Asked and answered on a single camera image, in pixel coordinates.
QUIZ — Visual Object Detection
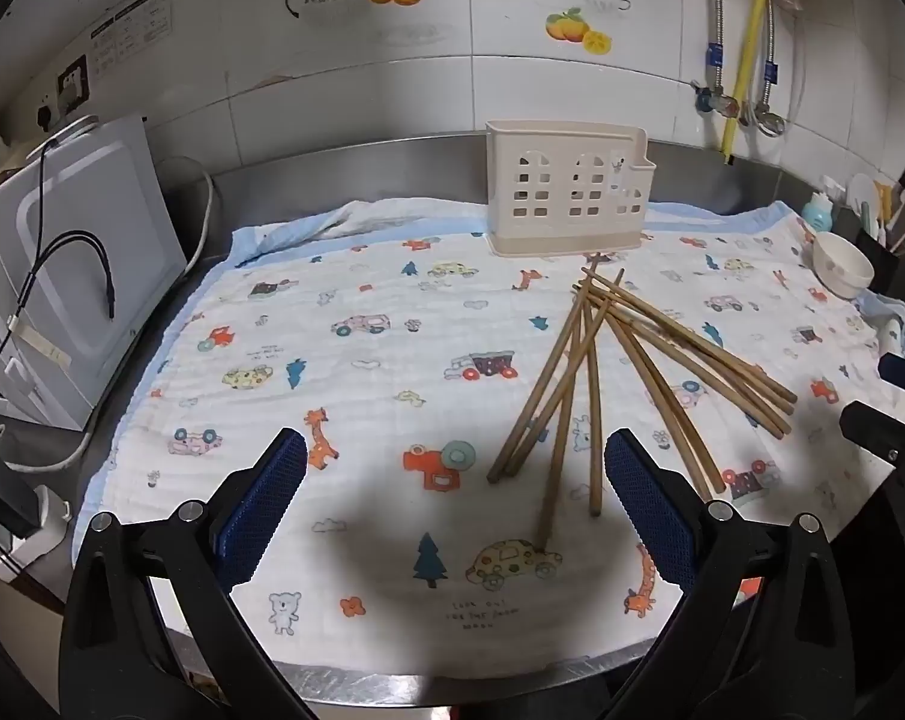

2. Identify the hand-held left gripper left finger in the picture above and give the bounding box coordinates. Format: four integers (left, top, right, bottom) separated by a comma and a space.
58, 427, 311, 720

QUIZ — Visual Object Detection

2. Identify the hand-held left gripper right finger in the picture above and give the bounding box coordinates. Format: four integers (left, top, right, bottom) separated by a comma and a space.
603, 427, 859, 720

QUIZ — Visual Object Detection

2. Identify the pile of wooden chopsticks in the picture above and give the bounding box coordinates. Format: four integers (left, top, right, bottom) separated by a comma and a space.
486, 250, 799, 548

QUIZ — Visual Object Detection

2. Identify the cream plastic utensil holder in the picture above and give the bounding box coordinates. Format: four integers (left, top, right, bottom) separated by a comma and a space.
484, 119, 658, 259

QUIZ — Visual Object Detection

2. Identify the black utensil container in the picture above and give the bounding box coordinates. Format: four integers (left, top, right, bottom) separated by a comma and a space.
831, 201, 905, 297

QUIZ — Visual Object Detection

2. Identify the white ceramic bowl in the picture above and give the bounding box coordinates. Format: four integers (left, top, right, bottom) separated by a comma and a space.
810, 231, 877, 300

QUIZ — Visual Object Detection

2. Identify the printed cartoon blanket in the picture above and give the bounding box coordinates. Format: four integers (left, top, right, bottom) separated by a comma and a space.
70, 199, 905, 667

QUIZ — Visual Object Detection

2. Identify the blue and white bottle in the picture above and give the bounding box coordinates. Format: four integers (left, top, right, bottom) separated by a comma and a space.
801, 190, 837, 234

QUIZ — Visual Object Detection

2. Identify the white plastic spatula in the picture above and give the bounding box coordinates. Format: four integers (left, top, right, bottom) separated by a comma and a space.
846, 172, 886, 227

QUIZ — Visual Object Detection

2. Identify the black power adapter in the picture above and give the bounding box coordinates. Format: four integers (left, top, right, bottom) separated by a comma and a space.
0, 456, 43, 539

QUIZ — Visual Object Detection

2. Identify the white microwave oven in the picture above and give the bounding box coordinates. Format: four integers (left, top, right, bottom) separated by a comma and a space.
0, 113, 190, 433

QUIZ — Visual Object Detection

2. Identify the metal water valve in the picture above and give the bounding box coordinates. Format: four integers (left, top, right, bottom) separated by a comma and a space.
691, 79, 740, 119
744, 100, 789, 138

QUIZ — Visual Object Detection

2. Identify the white power cable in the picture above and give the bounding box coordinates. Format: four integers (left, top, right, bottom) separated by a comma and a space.
158, 156, 215, 276

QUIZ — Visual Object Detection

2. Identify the black cable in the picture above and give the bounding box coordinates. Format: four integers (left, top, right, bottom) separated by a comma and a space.
0, 136, 118, 421

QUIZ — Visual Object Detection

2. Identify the braided metal hose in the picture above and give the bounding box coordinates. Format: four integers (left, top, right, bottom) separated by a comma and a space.
706, 0, 727, 95
759, 0, 782, 117

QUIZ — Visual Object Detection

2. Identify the yellow corrugated hose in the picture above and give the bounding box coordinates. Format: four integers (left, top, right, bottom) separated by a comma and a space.
721, 0, 778, 164

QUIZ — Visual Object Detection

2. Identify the wall socket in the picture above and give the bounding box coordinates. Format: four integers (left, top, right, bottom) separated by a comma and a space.
55, 54, 92, 112

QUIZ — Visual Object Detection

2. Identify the white wall label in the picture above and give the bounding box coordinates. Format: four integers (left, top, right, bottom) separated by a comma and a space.
88, 0, 175, 77

